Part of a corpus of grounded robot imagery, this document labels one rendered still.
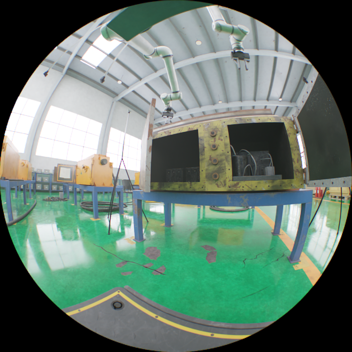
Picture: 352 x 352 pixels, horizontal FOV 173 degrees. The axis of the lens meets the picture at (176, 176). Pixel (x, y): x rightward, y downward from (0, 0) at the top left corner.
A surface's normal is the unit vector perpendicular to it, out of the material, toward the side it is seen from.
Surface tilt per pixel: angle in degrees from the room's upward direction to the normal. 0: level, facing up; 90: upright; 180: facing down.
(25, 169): 90
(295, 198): 90
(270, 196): 90
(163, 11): 180
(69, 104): 90
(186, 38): 180
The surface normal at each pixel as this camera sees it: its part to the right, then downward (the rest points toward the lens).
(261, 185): -0.48, -0.07
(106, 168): 0.90, -0.03
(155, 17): 0.00, 1.00
